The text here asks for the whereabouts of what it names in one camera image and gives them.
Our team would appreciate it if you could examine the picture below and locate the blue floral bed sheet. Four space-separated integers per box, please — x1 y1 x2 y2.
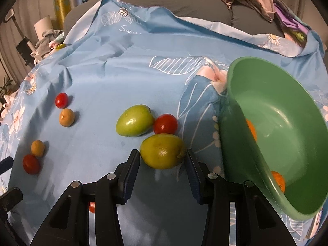
0 0 328 246

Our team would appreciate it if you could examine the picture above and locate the orange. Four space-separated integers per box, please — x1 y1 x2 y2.
271 171 286 193
245 119 257 142

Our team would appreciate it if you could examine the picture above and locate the small yellow tomato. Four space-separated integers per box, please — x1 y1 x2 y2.
59 108 75 127
31 140 46 157

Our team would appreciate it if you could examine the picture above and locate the yellow patterned curtain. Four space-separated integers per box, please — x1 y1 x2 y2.
52 0 69 28

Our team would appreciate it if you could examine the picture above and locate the purple garment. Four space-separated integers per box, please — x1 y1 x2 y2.
273 0 312 31

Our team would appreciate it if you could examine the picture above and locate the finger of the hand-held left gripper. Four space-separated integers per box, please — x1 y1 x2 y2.
0 157 14 176
0 188 27 246

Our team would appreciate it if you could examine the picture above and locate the grey sofa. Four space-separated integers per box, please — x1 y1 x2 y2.
63 0 287 37

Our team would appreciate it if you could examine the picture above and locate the green plastic bowl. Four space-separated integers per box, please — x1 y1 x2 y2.
219 57 326 221

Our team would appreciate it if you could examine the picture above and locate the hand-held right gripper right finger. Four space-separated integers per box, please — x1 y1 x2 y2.
186 149 299 246

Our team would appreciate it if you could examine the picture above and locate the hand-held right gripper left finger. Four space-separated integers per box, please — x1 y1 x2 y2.
29 149 141 246

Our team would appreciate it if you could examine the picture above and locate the white paper roll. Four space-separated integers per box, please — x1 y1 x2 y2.
34 15 53 39

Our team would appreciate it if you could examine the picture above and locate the black stand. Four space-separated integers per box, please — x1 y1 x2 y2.
4 8 35 66

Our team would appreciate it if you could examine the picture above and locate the yellow-green jujube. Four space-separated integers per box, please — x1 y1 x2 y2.
140 134 186 170

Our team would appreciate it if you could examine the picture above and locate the green jujube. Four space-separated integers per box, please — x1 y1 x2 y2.
116 105 155 137

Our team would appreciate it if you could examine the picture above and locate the pile of mixed clothes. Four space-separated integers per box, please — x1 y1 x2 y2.
31 29 67 63

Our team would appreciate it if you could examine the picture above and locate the yellow-green cloth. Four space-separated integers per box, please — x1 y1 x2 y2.
289 29 308 47

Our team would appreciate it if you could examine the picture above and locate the green houseplant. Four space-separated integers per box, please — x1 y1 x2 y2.
0 76 14 96

